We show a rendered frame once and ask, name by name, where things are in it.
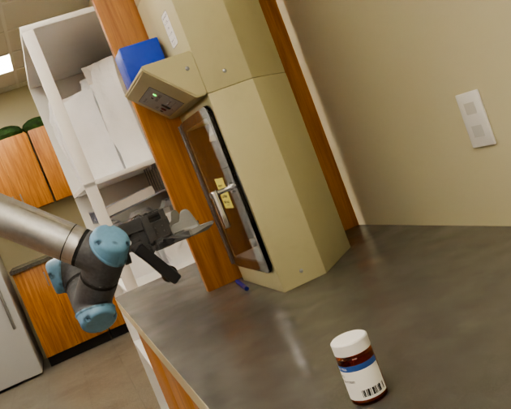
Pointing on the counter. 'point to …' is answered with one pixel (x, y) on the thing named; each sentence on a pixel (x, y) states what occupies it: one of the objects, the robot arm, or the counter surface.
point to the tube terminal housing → (258, 132)
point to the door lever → (221, 204)
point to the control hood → (169, 82)
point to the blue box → (137, 58)
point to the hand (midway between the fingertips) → (207, 224)
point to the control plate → (160, 101)
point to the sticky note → (224, 193)
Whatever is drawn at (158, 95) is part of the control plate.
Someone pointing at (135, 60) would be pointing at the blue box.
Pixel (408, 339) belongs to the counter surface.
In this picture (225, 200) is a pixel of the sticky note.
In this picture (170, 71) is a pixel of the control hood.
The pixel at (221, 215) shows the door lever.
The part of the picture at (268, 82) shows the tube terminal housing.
